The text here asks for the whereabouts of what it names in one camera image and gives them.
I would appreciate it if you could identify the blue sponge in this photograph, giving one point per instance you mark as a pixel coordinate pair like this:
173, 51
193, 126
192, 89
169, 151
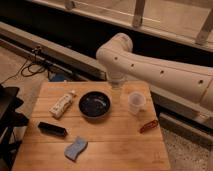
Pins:
73, 150

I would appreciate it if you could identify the clear plastic cup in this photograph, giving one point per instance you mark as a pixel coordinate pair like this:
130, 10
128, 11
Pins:
136, 101

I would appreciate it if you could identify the black rectangular box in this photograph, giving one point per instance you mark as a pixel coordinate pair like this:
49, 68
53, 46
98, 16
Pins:
52, 129

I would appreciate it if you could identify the dark blue bowl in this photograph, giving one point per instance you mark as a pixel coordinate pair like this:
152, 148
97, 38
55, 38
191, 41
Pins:
94, 104

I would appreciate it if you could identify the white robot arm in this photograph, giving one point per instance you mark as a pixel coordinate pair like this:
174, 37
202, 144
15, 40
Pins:
191, 82

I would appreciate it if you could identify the red brown hair clip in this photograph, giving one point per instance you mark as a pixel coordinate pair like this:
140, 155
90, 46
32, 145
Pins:
148, 126

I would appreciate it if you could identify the blue object on floor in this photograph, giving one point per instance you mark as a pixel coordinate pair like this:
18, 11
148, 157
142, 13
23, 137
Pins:
58, 78

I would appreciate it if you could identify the black chair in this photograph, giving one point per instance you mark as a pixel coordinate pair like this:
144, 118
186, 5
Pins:
9, 119

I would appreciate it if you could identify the white toothpaste tube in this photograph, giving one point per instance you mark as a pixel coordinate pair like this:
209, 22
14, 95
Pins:
62, 104

